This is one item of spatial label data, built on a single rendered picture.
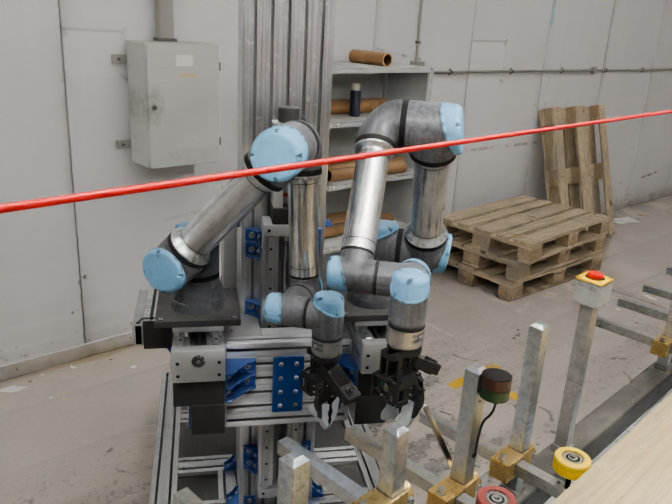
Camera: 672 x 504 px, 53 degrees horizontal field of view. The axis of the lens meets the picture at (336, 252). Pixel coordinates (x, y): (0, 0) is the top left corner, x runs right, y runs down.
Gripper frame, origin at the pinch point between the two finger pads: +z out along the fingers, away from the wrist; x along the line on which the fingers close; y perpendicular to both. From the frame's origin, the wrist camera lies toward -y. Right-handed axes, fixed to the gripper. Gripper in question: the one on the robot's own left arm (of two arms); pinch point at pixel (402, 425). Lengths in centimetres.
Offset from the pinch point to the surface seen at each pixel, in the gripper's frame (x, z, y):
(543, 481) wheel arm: 20.0, 17.1, -28.8
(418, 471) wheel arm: 2.2, 12.9, -4.6
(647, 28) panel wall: -214, -88, -607
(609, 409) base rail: 9, 29, -92
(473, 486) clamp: 13.0, 13.3, -10.3
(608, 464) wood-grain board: 31.2, 8.9, -35.0
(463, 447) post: 10.9, 3.0, -7.4
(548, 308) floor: -120, 99, -306
